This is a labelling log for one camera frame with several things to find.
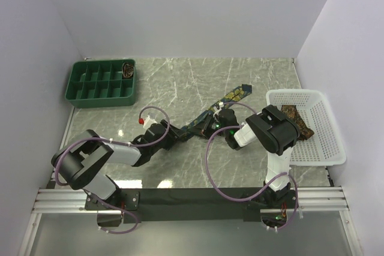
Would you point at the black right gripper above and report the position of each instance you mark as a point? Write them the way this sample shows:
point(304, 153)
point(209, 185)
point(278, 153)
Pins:
point(204, 128)

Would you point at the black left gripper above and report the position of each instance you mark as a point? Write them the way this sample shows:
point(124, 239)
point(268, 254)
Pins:
point(173, 135)

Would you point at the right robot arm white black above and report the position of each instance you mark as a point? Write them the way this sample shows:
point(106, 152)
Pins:
point(278, 135)

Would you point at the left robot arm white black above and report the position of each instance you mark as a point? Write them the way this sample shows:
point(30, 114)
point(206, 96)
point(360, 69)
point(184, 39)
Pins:
point(81, 167)

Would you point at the dark key-pattern tie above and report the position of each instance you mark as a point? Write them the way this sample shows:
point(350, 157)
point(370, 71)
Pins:
point(292, 112)

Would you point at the rolled dark tie in tray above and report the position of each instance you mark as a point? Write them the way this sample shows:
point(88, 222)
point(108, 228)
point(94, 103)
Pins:
point(128, 70)

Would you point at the black base bar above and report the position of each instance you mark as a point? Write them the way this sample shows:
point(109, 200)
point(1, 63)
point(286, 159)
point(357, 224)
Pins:
point(193, 204)

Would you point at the green compartment tray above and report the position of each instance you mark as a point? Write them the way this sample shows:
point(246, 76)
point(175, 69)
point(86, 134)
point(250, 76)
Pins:
point(98, 84)

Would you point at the white plastic basket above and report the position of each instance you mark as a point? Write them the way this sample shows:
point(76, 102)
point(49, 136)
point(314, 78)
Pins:
point(325, 147)

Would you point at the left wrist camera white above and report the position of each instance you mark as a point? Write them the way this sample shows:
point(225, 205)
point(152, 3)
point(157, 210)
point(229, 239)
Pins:
point(147, 122)

